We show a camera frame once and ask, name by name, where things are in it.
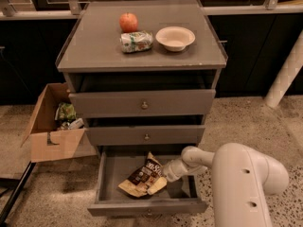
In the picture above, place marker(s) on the red apple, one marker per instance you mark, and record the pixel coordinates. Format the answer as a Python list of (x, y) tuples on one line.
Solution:
[(128, 22)]

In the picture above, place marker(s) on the black metal frame leg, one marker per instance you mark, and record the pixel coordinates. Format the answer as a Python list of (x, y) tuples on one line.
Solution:
[(15, 186)]

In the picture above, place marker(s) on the white packet in box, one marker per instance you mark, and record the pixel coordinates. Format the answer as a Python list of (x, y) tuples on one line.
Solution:
[(76, 124)]

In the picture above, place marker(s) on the grey drawer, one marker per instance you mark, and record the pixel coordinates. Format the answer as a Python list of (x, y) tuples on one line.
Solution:
[(145, 135), (142, 103), (117, 163)]

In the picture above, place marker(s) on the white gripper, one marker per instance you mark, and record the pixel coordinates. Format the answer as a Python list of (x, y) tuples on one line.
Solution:
[(170, 172)]

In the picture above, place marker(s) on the brown chip bag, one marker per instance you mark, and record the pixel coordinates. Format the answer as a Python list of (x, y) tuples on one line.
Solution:
[(139, 181)]

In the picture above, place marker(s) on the grey middle drawer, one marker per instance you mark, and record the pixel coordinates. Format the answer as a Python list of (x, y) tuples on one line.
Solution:
[(145, 135)]

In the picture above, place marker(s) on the grey bottom drawer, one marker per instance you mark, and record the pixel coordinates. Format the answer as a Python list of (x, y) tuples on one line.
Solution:
[(117, 163)]

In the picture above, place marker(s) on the green snack bag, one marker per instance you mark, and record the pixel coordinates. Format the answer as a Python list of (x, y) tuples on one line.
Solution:
[(65, 112)]

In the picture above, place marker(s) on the open cardboard box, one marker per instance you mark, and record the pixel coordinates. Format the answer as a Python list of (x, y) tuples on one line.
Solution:
[(47, 142)]

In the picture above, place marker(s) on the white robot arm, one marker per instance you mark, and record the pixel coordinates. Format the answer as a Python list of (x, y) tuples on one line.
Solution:
[(241, 179)]

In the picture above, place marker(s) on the white pillar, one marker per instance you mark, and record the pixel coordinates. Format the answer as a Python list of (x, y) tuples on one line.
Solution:
[(287, 74)]

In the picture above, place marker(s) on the grey metal railing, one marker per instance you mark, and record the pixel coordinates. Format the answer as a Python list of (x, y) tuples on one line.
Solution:
[(38, 14)]

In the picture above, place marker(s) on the grey top drawer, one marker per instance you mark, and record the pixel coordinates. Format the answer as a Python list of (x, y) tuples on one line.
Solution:
[(142, 103)]

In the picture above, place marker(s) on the crushed green white can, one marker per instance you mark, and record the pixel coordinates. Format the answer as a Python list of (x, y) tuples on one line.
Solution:
[(136, 41)]

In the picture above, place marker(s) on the white paper bowl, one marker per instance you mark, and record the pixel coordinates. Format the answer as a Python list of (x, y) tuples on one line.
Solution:
[(175, 38)]

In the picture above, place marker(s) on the grey drawer cabinet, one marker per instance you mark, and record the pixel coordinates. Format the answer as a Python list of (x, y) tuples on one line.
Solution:
[(93, 60)]

